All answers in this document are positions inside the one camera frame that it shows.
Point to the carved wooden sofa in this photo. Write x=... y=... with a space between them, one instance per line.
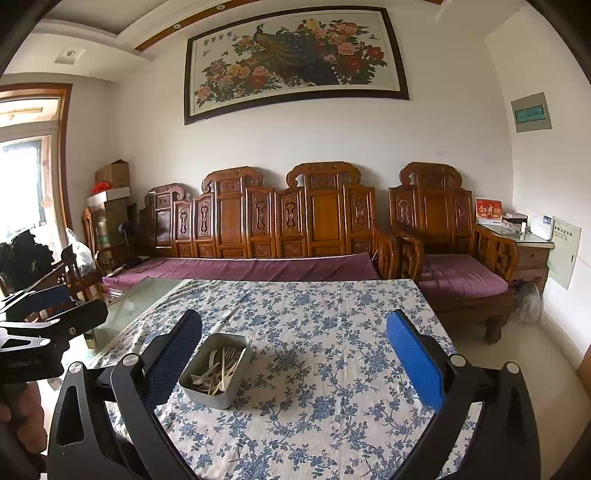
x=323 y=207

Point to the wooden door frame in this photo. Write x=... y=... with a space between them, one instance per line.
x=64 y=147

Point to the wooden side table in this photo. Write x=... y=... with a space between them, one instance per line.
x=531 y=258

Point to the metal fork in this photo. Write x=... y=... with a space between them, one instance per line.
x=199 y=378
x=227 y=357

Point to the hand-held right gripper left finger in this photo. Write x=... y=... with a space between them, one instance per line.
x=173 y=364

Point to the carved wooden chair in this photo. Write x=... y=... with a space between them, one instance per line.
x=90 y=235

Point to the carved wooden armchair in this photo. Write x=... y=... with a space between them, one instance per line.
x=436 y=212

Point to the person's left hand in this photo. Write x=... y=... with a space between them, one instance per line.
x=34 y=415

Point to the small dark box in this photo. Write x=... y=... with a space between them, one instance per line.
x=91 y=339

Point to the light wooden chopstick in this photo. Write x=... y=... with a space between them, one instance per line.
x=219 y=383
x=228 y=376

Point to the white flat box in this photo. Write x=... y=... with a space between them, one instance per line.
x=111 y=196

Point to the red ornament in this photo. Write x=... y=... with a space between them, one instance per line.
x=100 y=188

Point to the grey metal tin box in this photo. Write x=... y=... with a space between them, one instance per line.
x=207 y=399

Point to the framed peacock flower painting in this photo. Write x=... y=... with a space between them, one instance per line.
x=295 y=55

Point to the black garment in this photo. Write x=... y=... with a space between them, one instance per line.
x=23 y=258

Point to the red desk calendar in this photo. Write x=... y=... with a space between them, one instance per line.
x=489 y=210

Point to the brown cardboard box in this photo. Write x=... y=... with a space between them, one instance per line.
x=112 y=174

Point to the grey wall panel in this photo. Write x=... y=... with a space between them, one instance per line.
x=531 y=112

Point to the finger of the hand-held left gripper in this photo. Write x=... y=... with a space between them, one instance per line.
x=85 y=314
x=48 y=294

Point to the green box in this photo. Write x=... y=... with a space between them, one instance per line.
x=114 y=233

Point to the clear plastic bag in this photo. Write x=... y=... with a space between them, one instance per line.
x=527 y=302

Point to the blue floral tablecloth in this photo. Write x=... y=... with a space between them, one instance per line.
x=323 y=392

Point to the purple armchair cushion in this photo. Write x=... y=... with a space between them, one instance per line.
x=461 y=281

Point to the white wall cabinet door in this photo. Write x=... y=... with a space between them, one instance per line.
x=564 y=253

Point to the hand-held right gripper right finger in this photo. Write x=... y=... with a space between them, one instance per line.
x=415 y=360

